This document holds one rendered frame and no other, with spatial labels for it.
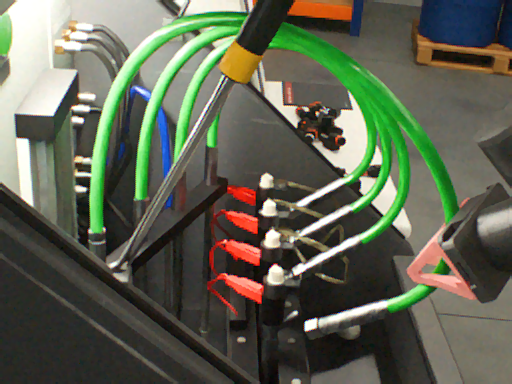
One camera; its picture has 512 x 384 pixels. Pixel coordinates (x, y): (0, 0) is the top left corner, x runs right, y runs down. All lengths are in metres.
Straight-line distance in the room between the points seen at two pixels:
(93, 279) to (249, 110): 0.67
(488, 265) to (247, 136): 0.56
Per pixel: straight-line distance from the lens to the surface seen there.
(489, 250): 0.65
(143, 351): 0.50
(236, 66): 0.42
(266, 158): 1.15
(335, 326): 0.78
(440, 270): 0.72
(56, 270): 0.47
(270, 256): 0.94
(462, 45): 5.67
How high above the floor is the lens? 1.59
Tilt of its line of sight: 27 degrees down
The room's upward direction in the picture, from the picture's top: 6 degrees clockwise
